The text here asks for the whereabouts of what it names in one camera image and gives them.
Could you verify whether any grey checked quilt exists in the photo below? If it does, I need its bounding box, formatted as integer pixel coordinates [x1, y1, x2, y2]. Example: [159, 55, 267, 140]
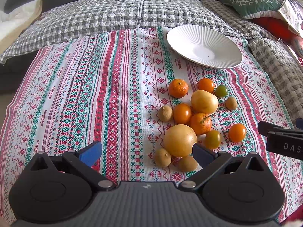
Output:
[1, 0, 240, 64]

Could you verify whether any large yellow passion fruit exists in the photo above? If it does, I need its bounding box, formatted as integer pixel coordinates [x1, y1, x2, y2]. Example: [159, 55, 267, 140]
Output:
[163, 124, 197, 157]

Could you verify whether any patterned red green tablecloth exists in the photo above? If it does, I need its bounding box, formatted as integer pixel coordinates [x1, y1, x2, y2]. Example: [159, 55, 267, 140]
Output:
[1, 27, 302, 222]

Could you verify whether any floral paper bag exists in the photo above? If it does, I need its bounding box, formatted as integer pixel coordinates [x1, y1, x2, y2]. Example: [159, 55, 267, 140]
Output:
[278, 0, 302, 37]

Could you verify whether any mandarin with stem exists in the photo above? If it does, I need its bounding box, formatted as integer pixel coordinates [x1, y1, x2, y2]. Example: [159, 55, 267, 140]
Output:
[190, 113, 212, 136]

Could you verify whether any white ribbed plate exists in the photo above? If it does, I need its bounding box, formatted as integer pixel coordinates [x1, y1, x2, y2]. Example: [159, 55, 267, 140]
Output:
[167, 25, 242, 69]

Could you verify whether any mandarin orange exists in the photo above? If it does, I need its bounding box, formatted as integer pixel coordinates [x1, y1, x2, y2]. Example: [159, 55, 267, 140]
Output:
[169, 79, 189, 98]

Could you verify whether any cream white blanket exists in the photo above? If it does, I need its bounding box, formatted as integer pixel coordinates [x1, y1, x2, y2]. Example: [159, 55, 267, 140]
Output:
[0, 0, 43, 53]

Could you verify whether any yellow green tomato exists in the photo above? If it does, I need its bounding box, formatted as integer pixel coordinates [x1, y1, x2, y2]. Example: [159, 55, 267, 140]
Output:
[203, 130, 222, 150]

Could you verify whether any orange tomato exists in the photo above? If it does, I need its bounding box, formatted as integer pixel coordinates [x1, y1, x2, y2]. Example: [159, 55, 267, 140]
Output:
[197, 78, 215, 93]
[173, 103, 192, 124]
[228, 124, 247, 142]

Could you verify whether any green snowflake pillow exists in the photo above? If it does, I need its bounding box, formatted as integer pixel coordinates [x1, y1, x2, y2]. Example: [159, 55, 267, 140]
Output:
[220, 0, 283, 19]

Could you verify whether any red cushion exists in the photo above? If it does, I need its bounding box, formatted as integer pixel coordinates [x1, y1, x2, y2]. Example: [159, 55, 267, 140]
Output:
[252, 17, 297, 43]

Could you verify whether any brown grey checked blanket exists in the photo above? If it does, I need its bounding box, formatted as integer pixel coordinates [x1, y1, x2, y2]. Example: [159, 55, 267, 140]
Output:
[201, 0, 302, 123]

